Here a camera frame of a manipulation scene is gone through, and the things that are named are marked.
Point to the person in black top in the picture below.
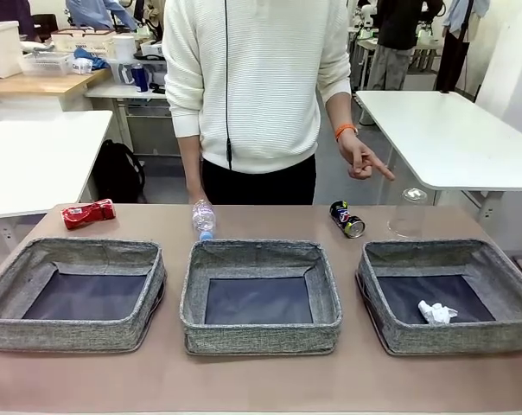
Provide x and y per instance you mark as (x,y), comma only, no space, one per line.
(395,26)

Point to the grey fabric basket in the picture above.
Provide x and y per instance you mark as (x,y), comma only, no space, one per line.
(71,337)
(451,339)
(261,337)

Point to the clear plastic water bottle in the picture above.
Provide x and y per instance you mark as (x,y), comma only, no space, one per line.
(204,218)

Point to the black backpack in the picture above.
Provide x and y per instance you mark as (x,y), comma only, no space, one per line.
(118,173)

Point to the person's left hand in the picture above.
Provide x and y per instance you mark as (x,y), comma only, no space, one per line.
(358,157)

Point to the white paper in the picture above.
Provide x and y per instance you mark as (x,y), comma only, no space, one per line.
(436,312)

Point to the black crushed soda can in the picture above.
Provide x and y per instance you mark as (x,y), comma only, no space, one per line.
(345,218)

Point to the person's right hand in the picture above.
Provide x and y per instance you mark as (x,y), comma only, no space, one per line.
(197,193)

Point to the person's right forearm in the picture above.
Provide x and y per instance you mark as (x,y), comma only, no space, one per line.
(189,164)

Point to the beige crate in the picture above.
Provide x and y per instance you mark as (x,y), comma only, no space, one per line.
(84,43)

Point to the clear plastic cup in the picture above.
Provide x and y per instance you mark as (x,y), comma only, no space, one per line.
(410,216)

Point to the white cylinder container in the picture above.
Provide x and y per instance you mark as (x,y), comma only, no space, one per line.
(123,47)

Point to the person in white sweater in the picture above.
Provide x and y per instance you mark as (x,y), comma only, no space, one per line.
(256,86)

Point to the white mesh basket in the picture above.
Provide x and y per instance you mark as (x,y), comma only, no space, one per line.
(45,65)

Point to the person's left forearm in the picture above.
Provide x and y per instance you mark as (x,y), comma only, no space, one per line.
(339,110)

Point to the wooden table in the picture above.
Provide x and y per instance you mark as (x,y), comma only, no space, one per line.
(27,86)

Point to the blue bottle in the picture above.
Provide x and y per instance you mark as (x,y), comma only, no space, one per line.
(140,78)

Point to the crushed red soda can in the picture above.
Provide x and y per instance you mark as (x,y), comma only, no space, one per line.
(88,214)

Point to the white table with shelves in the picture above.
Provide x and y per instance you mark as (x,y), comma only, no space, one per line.
(110,91)

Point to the blue cloth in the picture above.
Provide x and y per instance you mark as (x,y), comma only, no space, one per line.
(97,62)

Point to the person in dark purple top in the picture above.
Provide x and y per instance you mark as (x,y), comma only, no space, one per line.
(6,10)

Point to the person in light blue shirt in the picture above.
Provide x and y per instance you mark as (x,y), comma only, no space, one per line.
(453,56)

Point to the orange wrist watch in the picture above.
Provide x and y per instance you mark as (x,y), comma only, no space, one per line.
(346,131)

